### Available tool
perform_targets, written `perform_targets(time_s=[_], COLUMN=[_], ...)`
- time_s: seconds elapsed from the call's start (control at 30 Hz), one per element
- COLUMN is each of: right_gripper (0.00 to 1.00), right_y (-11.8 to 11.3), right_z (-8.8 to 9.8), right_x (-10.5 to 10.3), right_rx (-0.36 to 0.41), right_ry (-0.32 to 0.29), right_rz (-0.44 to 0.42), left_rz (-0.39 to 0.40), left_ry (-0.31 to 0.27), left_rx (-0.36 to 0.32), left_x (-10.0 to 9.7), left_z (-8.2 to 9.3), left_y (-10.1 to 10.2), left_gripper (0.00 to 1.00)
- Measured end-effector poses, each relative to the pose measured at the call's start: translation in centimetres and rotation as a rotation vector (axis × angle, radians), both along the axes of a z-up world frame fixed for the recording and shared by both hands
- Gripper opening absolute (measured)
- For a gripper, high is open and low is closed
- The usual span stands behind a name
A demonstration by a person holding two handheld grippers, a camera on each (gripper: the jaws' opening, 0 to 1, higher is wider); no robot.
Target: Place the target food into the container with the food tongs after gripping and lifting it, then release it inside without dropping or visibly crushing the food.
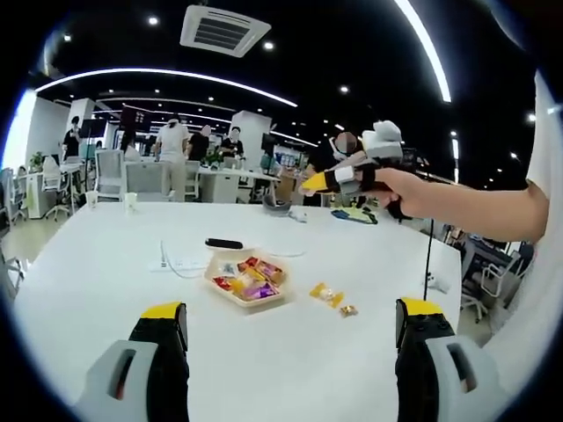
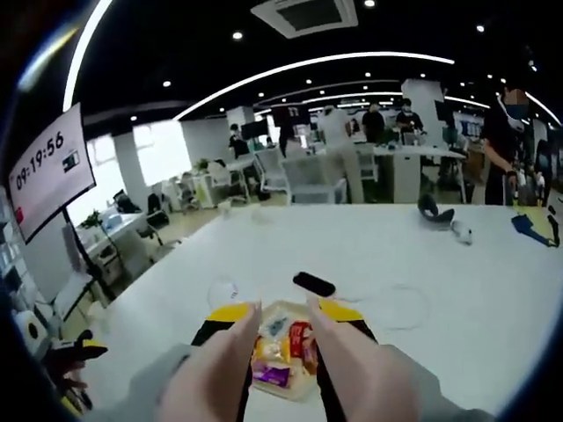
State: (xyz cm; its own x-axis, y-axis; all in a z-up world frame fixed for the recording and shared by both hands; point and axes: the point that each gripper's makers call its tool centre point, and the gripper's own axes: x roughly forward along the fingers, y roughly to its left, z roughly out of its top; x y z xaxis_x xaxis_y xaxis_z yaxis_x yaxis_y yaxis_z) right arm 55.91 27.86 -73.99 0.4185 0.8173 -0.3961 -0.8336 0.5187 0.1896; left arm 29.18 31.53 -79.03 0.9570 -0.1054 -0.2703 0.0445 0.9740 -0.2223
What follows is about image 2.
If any dark grey strap device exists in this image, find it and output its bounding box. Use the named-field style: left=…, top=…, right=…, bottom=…
left=416, top=193, right=457, bottom=226

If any black power bank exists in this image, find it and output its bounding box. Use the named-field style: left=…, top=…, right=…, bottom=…
left=292, top=271, right=337, bottom=298

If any beige hexagonal container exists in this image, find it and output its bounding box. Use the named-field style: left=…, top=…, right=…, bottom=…
left=250, top=299, right=325, bottom=404

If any ceiling air conditioner vent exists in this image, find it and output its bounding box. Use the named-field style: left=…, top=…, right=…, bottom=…
left=250, top=0, right=360, bottom=40

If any grey office chair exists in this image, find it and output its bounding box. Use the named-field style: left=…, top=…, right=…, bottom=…
left=281, top=156, right=348, bottom=206

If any short purple food packet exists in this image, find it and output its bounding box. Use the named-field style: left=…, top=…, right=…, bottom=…
left=252, top=362, right=291, bottom=384

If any black hanging display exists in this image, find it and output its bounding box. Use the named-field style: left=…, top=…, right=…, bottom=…
left=272, top=104, right=311, bottom=128

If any large display screen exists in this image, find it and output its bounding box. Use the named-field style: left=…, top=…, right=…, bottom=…
left=8, top=103, right=97, bottom=245

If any curved ceiling light strip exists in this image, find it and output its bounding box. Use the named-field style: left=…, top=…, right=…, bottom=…
left=174, top=51, right=457, bottom=120
left=62, top=0, right=115, bottom=113

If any green potted plant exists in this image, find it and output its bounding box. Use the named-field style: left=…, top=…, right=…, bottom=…
left=81, top=209, right=105, bottom=229

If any person's left hand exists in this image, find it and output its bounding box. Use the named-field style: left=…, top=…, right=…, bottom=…
left=59, top=362, right=89, bottom=390

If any bright red food bar packet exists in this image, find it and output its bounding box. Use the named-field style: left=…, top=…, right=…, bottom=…
left=288, top=320, right=314, bottom=351

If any white mesh office chair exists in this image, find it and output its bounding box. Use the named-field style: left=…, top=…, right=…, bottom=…
left=253, top=148, right=291, bottom=194

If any small white device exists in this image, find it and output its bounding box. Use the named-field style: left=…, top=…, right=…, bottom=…
left=450, top=219, right=475, bottom=246

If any white storage shelf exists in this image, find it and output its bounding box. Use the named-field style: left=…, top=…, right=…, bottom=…
left=0, top=193, right=30, bottom=287

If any small yellow pastry food packet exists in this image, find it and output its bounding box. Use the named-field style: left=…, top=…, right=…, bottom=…
left=253, top=336, right=291, bottom=365

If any white office desk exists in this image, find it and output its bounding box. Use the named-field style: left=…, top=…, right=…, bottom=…
left=373, top=144, right=468, bottom=206

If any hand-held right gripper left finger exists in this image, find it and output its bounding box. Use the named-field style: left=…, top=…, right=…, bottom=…
left=131, top=302, right=261, bottom=422

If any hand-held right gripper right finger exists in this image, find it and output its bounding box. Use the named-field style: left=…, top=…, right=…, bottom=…
left=318, top=298, right=494, bottom=422

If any black display stand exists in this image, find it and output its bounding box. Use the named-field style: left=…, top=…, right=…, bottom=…
left=62, top=206, right=116, bottom=302

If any clear food packet dark snack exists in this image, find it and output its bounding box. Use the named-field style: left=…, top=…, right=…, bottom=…
left=259, top=314, right=291, bottom=338

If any white charging cable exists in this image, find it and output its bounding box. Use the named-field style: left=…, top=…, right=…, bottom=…
left=333, top=284, right=431, bottom=331

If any blue cloth item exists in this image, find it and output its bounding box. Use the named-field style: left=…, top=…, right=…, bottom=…
left=511, top=213, right=560, bottom=250

